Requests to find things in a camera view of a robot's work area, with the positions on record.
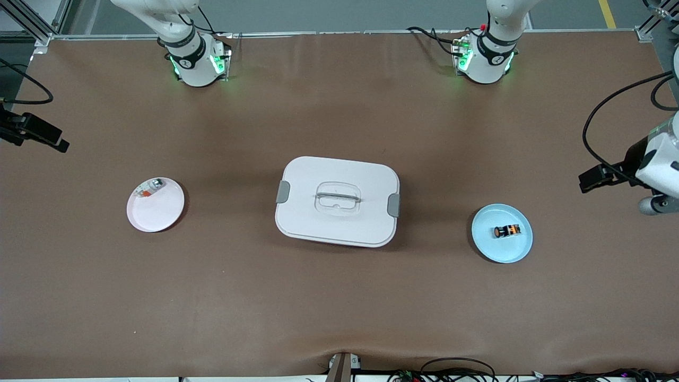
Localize silver headed switch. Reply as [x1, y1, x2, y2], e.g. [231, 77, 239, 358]
[135, 179, 166, 199]

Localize black looped cable bundle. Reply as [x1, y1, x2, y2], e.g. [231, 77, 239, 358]
[387, 357, 498, 382]

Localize black tangled cable bundle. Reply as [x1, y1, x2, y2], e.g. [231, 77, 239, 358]
[530, 368, 679, 382]

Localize light blue round plate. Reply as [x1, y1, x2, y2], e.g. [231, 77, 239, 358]
[471, 204, 534, 264]

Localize grey box lid handle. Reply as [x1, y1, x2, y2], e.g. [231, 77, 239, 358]
[315, 192, 362, 205]

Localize white lidded storage box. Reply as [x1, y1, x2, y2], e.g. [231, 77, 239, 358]
[275, 156, 401, 248]

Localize pink round plate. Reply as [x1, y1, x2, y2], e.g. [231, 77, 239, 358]
[126, 177, 186, 233]

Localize black left arm base cable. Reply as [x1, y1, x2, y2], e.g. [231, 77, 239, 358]
[407, 25, 467, 56]

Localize black arm base cable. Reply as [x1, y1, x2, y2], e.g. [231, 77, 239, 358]
[180, 5, 234, 39]
[407, 25, 467, 56]

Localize brown camera mounting post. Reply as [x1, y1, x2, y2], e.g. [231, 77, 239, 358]
[325, 352, 362, 382]

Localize black right arm base cable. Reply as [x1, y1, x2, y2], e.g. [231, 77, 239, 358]
[180, 5, 234, 39]

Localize aluminium frame profile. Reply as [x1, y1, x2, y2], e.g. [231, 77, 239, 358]
[0, 0, 72, 54]
[634, 0, 679, 44]

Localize silver table edge rail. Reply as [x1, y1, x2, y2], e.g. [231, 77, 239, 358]
[50, 30, 637, 41]

